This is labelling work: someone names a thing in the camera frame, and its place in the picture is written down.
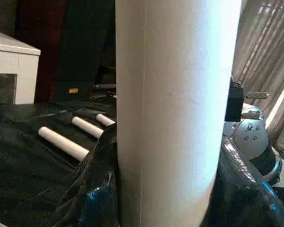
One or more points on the grey curtain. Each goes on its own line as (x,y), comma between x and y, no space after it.
(265,47)

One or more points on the black speaker with yellow label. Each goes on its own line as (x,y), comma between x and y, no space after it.
(82,59)

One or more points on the white cabinet with glass doors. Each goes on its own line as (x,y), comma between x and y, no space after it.
(11,63)

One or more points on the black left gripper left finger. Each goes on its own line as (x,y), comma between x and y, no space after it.
(97,189)

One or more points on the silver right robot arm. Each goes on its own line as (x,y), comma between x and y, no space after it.
(251,137)

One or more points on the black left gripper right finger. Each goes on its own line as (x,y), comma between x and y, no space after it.
(246,208)

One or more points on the black mat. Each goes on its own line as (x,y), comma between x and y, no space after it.
(26,165)

